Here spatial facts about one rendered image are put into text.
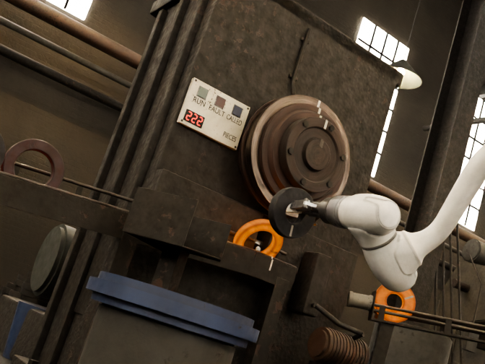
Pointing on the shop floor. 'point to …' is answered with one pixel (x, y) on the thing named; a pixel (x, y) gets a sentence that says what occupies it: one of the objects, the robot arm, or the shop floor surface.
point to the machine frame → (225, 157)
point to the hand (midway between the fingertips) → (294, 207)
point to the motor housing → (336, 348)
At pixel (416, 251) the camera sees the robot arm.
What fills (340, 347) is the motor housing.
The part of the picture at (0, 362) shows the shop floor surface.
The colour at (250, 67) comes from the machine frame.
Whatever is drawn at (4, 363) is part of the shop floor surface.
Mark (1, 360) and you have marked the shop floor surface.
